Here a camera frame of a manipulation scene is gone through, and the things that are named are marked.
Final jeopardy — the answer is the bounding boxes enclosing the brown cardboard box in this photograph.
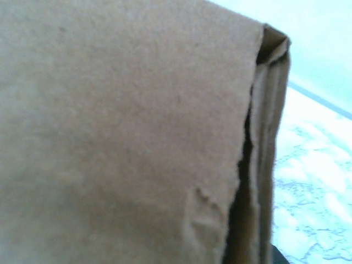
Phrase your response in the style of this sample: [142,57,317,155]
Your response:
[0,0,292,264]

